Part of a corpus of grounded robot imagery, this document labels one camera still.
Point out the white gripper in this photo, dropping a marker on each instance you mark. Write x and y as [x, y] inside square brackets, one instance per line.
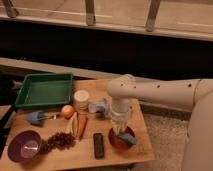
[120, 113]

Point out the blue handled utensil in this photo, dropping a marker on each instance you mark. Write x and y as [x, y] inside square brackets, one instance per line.
[37, 118]

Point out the red bowl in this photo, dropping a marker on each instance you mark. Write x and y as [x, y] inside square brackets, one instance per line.
[118, 144]

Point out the green plastic tray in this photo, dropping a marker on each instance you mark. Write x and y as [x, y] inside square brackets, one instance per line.
[47, 90]

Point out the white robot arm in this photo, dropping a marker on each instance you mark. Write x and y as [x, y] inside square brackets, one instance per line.
[195, 95]

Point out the crumpled blue white cloth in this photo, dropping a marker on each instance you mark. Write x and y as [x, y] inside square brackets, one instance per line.
[99, 107]

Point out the red yellow apple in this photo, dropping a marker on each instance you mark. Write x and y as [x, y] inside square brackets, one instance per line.
[67, 111]

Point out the orange carrot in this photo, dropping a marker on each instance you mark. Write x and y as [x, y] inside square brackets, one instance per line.
[81, 126]

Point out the black rectangular remote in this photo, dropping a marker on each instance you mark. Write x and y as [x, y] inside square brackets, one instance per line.
[98, 145]

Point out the dark grape bunch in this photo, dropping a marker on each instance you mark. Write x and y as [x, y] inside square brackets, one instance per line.
[59, 141]

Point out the purple bowl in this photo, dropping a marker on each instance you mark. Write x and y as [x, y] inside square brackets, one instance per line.
[24, 146]

